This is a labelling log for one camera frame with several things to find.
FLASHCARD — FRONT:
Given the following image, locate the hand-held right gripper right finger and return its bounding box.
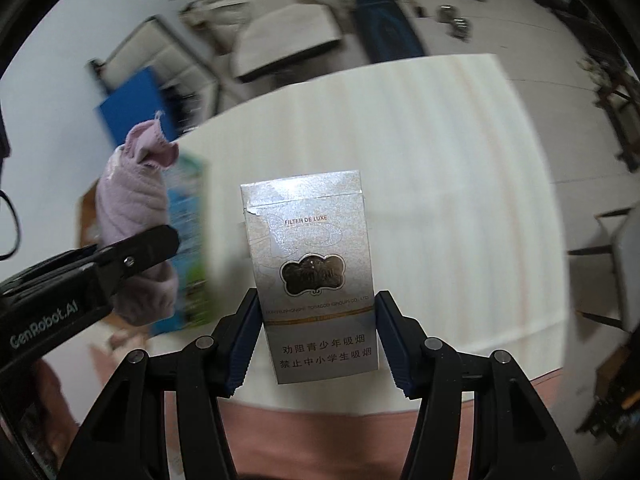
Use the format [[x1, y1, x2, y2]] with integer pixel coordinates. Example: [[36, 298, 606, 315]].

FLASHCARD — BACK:
[[375, 290, 581, 480]]

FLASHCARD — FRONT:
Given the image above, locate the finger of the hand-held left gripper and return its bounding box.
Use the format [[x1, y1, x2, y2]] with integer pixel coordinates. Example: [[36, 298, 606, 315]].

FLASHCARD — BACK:
[[95, 225, 181, 306]]

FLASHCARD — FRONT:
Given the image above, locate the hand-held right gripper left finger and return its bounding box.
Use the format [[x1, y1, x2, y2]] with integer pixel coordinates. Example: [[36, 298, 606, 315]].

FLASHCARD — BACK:
[[60, 287, 261, 480]]

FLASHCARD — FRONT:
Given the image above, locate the blue printed cardboard box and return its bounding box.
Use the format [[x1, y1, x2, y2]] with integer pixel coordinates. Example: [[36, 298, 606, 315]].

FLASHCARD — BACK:
[[77, 155, 210, 336]]

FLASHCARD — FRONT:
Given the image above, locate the pink sock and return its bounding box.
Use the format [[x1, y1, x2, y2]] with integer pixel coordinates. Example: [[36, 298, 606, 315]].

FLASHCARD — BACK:
[[95, 110, 180, 326]]

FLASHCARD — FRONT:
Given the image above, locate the silver white cigarette pack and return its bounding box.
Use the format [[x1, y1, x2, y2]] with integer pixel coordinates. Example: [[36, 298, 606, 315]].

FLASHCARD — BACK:
[[240, 170, 381, 385]]

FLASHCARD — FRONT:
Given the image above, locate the person's left forearm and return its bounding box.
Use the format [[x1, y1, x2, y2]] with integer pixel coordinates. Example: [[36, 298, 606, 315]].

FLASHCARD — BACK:
[[30, 360, 81, 466]]

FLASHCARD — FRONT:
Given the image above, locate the pink cat print blanket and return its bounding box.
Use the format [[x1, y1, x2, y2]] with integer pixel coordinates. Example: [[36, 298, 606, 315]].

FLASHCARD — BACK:
[[87, 330, 556, 480]]

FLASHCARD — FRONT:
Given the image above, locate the blue board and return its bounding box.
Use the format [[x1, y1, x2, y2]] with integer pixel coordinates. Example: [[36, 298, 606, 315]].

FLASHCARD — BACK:
[[96, 67, 183, 146]]

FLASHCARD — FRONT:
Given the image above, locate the striped cream table cover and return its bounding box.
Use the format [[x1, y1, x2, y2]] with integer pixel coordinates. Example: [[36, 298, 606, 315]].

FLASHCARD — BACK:
[[90, 52, 566, 408]]

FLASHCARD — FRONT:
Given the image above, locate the white quilted chair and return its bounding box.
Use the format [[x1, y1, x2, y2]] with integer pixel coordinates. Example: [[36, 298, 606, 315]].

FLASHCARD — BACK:
[[87, 15, 223, 141]]

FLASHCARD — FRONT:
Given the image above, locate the grey folding chair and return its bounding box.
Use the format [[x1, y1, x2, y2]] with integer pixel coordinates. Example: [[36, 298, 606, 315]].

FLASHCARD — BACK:
[[567, 207, 640, 331]]

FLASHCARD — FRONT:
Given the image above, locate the beige cushioned chair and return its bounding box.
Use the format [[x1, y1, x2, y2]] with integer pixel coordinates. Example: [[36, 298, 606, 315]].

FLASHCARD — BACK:
[[232, 0, 343, 83]]

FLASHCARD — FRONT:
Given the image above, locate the black blue weight bench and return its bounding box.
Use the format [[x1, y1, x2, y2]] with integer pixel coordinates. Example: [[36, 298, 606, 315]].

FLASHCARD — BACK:
[[345, 0, 428, 63]]

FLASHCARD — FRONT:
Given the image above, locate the dark wooden chair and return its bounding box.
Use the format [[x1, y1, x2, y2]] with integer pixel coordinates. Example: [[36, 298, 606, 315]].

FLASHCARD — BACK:
[[577, 55, 640, 171]]

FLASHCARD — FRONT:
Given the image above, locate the black cable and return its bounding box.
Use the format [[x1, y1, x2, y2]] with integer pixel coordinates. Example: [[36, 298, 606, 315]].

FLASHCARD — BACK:
[[0, 190, 21, 261]]

